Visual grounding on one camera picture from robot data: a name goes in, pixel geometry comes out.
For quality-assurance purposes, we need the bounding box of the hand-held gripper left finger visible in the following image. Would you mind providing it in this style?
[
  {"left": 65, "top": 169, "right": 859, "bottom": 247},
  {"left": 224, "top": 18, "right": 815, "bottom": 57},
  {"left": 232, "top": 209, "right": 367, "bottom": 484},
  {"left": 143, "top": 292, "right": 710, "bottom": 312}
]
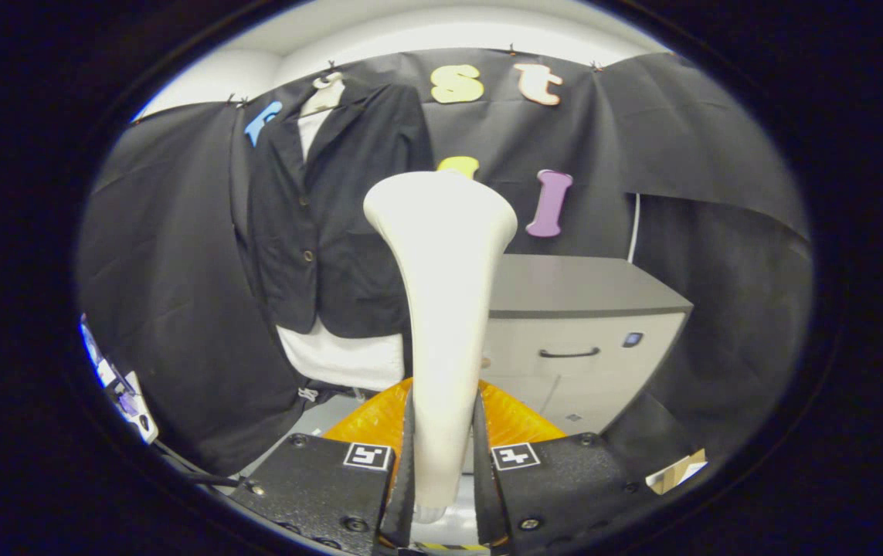
[{"left": 231, "top": 378, "right": 416, "bottom": 556}]

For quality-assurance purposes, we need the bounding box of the white plastic hanger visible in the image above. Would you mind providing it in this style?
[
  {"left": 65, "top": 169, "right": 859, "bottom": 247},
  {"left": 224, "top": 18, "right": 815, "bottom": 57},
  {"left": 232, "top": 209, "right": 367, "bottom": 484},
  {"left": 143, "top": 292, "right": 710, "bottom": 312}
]
[{"left": 298, "top": 71, "right": 348, "bottom": 118}]

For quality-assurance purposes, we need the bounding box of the white shirt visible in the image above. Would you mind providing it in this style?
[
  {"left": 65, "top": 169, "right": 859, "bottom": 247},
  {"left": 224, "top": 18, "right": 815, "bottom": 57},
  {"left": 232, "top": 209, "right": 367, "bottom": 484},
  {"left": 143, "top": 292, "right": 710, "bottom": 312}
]
[{"left": 277, "top": 108, "right": 406, "bottom": 393}]

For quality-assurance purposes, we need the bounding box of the black backdrop cloth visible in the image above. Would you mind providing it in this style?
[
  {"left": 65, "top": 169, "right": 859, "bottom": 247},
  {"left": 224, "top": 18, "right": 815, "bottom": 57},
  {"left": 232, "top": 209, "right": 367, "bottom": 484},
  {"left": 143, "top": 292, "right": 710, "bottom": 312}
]
[{"left": 76, "top": 48, "right": 813, "bottom": 480}]

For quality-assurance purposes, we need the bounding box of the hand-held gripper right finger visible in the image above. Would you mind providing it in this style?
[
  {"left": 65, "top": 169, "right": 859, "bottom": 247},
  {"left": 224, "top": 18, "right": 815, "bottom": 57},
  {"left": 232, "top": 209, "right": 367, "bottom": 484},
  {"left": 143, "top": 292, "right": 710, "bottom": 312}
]
[{"left": 474, "top": 378, "right": 662, "bottom": 553}]

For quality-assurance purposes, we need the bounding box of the cardboard box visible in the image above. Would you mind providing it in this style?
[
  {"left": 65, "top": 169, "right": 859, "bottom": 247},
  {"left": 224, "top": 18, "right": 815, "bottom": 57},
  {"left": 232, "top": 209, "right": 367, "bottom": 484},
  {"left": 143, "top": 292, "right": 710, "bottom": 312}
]
[{"left": 645, "top": 449, "right": 709, "bottom": 496}]

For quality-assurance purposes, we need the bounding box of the black jacket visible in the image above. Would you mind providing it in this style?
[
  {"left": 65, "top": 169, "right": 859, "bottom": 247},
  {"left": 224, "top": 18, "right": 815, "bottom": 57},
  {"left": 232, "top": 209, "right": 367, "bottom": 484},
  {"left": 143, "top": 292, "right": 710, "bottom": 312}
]
[{"left": 244, "top": 77, "right": 436, "bottom": 341}]

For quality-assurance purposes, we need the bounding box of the grey and white cabinet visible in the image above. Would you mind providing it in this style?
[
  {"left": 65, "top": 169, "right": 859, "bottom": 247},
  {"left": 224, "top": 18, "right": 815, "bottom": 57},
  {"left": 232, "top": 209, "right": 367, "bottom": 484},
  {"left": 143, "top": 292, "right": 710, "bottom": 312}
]
[{"left": 480, "top": 255, "right": 695, "bottom": 438}]

